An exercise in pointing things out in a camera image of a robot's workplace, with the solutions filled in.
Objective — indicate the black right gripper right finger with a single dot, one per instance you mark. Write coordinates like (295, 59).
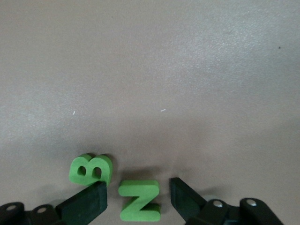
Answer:
(211, 213)

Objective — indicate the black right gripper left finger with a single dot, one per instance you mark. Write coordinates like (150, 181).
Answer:
(70, 211)

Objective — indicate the green foam letter B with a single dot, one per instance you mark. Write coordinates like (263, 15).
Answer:
(89, 161)

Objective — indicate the green foam letter N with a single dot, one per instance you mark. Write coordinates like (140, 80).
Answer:
(139, 201)

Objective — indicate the brown table mat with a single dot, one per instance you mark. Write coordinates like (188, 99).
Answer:
(150, 70)

